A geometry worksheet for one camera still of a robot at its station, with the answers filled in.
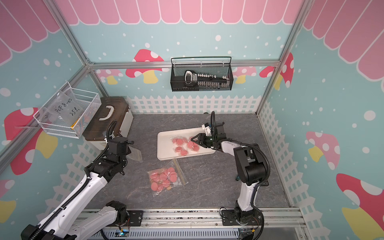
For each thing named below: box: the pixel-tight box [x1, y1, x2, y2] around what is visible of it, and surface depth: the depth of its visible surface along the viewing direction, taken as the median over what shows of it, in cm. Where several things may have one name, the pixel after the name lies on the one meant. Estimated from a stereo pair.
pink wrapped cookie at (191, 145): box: [187, 141, 195, 149], surface depth 101 cm
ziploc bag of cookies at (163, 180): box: [147, 158, 189, 198], surface depth 87 cm
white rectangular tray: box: [157, 127, 216, 161], surface depth 102 cm
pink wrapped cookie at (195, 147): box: [192, 143, 200, 152], surface depth 100 cm
